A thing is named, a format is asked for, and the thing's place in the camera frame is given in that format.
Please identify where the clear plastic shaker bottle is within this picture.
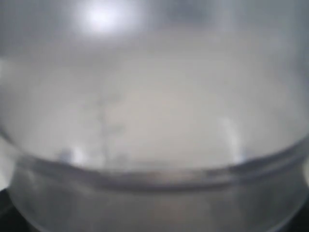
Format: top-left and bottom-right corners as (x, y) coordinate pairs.
(0, 0), (309, 232)

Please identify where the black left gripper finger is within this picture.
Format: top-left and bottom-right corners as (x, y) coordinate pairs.
(0, 189), (29, 232)

